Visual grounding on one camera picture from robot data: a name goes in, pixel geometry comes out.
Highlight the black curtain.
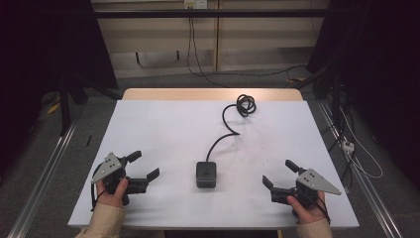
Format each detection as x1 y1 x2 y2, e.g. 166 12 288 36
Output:
306 0 420 191
0 0 119 177

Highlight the aluminium floor rail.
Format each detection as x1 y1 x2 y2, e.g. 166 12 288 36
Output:
6 121 79 238
316 100 403 238

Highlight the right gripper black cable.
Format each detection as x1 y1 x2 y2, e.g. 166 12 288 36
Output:
313 195 332 223

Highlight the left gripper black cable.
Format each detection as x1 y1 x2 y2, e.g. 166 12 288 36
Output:
90 164 107 212

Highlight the black metal stand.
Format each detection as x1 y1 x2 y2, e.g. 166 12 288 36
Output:
58 75 73 137

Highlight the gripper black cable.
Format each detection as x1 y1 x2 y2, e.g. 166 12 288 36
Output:
313 195 332 223
90 164 107 212

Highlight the person's left hand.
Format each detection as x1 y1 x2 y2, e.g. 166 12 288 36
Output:
95 178 130 208

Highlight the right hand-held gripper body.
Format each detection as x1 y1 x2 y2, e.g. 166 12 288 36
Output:
269 167 343 210

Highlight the black horizontal metal bar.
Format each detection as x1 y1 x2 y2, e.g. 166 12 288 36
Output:
93 8 332 20

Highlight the black power adapter box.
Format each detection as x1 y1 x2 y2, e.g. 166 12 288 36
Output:
195 161 218 189

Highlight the white floor cable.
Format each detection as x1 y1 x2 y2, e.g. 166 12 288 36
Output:
339 106 384 180

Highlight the black hanging wall cable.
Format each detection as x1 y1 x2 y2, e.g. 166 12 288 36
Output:
186 16 309 88

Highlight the black adapter cable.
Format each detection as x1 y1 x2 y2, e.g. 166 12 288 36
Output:
205 93 258 164

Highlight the person's right hand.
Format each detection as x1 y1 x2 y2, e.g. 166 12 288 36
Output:
285 190 328 226

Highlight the white table cover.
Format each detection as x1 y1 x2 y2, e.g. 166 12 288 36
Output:
67 99 361 230

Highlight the white wall socket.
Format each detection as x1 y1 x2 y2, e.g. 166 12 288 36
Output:
183 0 209 10

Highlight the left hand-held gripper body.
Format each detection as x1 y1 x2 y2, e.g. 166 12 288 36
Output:
90 151 150 206

